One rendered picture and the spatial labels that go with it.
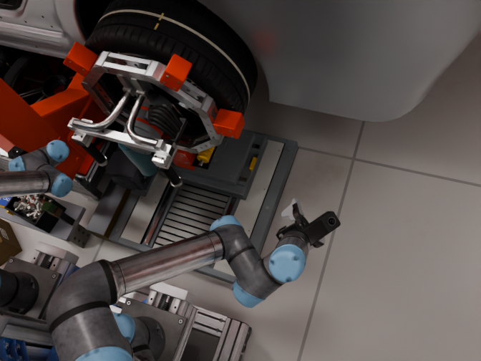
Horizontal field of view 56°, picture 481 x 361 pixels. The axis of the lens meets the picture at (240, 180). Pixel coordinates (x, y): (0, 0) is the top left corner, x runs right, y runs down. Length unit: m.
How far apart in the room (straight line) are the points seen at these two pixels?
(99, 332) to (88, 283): 0.10
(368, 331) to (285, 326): 0.38
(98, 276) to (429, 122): 2.10
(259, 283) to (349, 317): 1.25
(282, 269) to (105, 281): 0.37
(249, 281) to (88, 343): 0.38
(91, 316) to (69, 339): 0.05
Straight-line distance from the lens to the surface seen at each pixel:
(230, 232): 1.08
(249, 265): 1.06
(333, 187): 2.44
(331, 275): 2.29
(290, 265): 0.99
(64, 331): 0.91
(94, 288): 0.94
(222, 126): 1.63
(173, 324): 1.50
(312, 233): 1.16
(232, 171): 2.28
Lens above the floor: 2.23
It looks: 63 degrees down
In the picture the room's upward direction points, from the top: 23 degrees counter-clockwise
